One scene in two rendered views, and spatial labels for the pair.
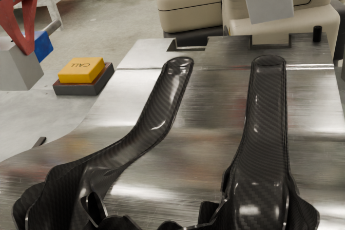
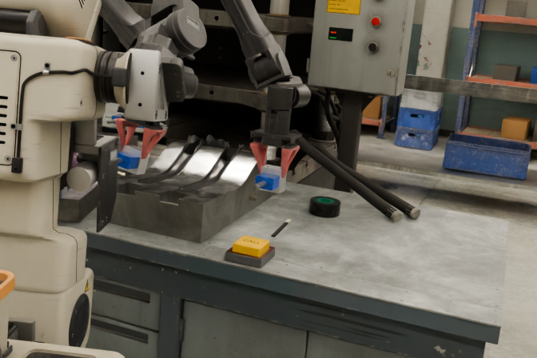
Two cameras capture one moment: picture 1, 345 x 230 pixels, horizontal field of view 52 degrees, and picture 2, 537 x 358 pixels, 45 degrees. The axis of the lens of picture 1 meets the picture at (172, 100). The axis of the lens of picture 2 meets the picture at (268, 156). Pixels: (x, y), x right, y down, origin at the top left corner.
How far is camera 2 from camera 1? 1.86 m
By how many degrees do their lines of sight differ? 135
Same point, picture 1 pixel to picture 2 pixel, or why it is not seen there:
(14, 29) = (261, 155)
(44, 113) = (278, 248)
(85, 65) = (247, 240)
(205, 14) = not seen: outside the picture
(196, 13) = not seen: outside the picture
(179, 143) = (201, 172)
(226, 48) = (157, 188)
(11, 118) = (304, 250)
